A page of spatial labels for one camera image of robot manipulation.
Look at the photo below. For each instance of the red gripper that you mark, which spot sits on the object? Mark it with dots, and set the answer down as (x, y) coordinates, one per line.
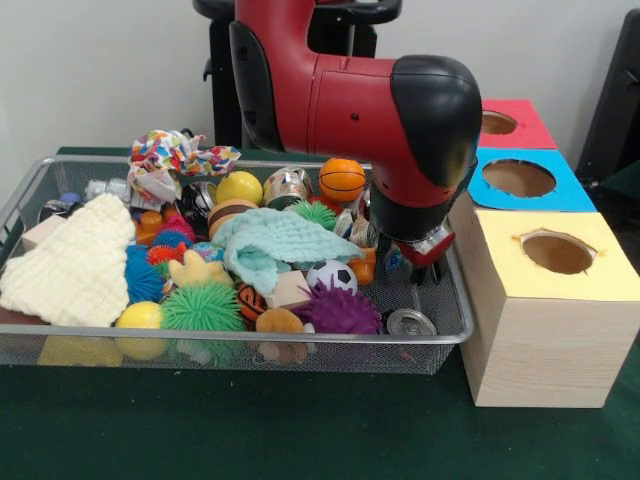
(425, 252)

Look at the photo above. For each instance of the small clear plastic bottle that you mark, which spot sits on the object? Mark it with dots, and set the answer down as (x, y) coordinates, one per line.
(400, 262)

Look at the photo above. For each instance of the mint green knitted cloth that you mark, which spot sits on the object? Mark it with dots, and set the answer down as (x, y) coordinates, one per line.
(285, 235)

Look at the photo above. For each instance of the cream knitted cloth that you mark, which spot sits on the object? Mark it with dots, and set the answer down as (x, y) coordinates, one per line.
(75, 270)

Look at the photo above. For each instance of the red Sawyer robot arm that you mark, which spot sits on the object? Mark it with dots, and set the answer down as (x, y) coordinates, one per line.
(375, 110)

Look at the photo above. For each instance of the silver mesh bin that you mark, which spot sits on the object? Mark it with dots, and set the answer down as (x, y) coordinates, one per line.
(375, 357)

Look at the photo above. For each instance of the wooden three-hole box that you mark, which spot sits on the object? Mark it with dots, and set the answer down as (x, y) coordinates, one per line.
(540, 350)

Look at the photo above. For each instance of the silver drink can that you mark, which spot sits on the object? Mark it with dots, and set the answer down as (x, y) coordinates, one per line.
(411, 324)

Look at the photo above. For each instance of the toy soccer ball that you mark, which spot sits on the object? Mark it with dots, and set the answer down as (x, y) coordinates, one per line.
(332, 275)

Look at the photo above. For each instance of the purple spiky ball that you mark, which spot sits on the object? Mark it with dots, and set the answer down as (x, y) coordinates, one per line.
(340, 310)

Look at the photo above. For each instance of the orange toy basketball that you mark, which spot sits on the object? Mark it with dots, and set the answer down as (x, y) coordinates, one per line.
(342, 179)

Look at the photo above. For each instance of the brown teddy bear plush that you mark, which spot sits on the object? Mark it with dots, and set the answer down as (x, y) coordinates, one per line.
(279, 320)

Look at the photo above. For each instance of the brown striped toy burger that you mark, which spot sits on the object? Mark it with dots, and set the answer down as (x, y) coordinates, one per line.
(230, 215)

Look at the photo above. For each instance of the dark green table cloth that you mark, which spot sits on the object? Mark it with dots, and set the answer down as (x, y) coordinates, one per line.
(300, 430)

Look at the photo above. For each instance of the green koosh ball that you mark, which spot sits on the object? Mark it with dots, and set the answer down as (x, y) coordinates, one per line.
(202, 307)

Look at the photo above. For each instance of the yellow plush duck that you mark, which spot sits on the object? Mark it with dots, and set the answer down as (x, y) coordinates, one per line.
(197, 272)

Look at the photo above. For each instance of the dark green side-table cloth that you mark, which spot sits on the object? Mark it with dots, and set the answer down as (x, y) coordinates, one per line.
(625, 182)

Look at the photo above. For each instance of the black stand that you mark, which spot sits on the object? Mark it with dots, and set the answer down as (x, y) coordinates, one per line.
(615, 100)

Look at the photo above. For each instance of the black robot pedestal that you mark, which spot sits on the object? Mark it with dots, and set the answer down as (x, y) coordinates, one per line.
(220, 100)

